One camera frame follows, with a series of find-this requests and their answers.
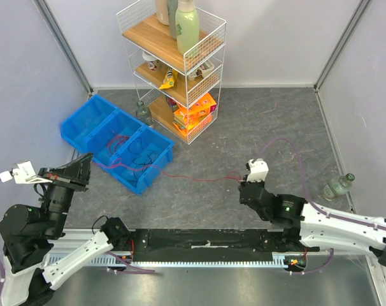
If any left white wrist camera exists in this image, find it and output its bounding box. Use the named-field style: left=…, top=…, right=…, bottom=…
left=0, top=160, right=52, bottom=184

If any right glass bottle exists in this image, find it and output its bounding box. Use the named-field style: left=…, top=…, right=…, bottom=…
left=322, top=173, right=355, bottom=201

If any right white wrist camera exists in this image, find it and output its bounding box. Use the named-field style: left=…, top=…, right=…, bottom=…
left=243, top=158, right=269, bottom=183

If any left glass bottle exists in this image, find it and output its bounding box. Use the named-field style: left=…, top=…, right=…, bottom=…
left=136, top=101, right=154, bottom=128

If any yellow snack bag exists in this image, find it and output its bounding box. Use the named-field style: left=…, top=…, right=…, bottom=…
left=159, top=68, right=178, bottom=90

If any black cable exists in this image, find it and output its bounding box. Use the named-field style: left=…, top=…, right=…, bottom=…
left=125, top=138, right=162, bottom=184

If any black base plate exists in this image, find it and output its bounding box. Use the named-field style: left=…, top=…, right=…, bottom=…
left=131, top=229, right=305, bottom=263

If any blue plastic bin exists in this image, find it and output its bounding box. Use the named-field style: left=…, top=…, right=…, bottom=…
left=61, top=94, right=175, bottom=195

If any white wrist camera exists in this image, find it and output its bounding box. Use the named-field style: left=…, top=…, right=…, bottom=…
left=0, top=160, right=52, bottom=184
left=243, top=158, right=269, bottom=183

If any beige bottle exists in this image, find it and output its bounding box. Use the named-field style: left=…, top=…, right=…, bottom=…
left=155, top=0, right=169, bottom=26

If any white cup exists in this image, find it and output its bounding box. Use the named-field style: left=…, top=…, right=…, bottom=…
left=142, top=51, right=161, bottom=71

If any slotted cable duct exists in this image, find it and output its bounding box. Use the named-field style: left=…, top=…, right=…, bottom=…
left=85, top=254, right=288, bottom=268

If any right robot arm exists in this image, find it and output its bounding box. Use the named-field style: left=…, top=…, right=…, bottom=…
left=238, top=180, right=386, bottom=267

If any white wire shelf rack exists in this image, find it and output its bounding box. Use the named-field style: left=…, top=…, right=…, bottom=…
left=116, top=1, right=227, bottom=144

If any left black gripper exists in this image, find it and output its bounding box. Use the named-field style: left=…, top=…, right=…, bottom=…
left=39, top=151, right=96, bottom=236

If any glass bottle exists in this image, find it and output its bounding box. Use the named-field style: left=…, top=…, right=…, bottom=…
left=136, top=101, right=154, bottom=128
left=322, top=173, right=355, bottom=201

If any grey-green bottle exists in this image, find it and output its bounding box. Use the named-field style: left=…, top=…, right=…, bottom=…
left=167, top=0, right=178, bottom=40

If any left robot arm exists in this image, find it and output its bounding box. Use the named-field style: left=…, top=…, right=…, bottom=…
left=0, top=153, right=130, bottom=305

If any green bottle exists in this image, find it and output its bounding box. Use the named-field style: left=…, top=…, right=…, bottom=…
left=175, top=0, right=199, bottom=57

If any dark red cable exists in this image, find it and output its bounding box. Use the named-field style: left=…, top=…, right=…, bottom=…
left=106, top=129, right=132, bottom=156

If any orange snack box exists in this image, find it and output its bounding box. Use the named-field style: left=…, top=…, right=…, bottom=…
left=173, top=92, right=217, bottom=137

